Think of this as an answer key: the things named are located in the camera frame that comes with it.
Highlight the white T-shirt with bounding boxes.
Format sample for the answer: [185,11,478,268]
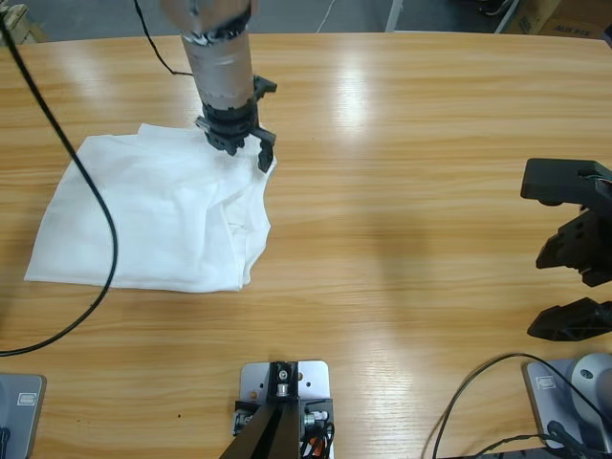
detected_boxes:
[23,122,279,294]

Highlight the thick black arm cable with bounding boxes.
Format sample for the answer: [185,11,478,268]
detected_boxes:
[0,16,120,358]

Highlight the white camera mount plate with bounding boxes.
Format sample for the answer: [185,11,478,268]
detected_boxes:
[238,361,335,459]

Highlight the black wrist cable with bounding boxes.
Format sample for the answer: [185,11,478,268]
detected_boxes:
[132,0,195,77]

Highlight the brown cardboard box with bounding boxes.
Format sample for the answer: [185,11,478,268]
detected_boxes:
[501,0,565,35]

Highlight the wooden pallet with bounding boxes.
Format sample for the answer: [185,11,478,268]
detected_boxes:
[0,3,49,47]

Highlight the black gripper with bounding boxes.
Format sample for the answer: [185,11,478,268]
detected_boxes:
[519,157,612,342]
[193,75,279,174]

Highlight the grey base plate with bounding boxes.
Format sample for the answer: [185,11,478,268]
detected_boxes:
[520,358,612,451]
[0,372,48,459]

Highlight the orange and black cable bundle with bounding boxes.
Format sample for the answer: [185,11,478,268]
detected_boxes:
[298,423,339,459]

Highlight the white upright post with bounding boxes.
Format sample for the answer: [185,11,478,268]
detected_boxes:
[384,0,404,33]

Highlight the thin braided black cable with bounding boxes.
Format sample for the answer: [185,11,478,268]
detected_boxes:
[470,432,558,455]

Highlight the slanted metal bar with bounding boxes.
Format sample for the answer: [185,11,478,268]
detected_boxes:
[494,0,523,33]

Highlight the pale printed cardboard box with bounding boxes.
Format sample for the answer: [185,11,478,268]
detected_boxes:
[539,11,604,38]

